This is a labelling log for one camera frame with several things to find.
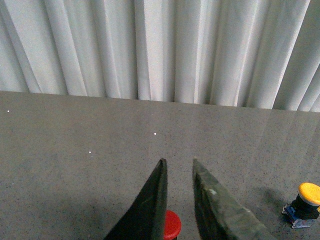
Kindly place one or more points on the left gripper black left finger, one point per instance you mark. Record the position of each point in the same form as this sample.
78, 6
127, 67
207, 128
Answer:
145, 219

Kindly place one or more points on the red push button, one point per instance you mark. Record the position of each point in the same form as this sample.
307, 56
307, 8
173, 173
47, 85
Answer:
172, 226

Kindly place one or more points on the white pleated curtain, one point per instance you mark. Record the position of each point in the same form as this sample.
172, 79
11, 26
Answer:
243, 53

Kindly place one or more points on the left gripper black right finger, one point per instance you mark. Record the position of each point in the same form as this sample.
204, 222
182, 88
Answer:
218, 215

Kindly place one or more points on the yellow push button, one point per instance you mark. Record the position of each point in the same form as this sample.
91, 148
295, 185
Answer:
305, 209

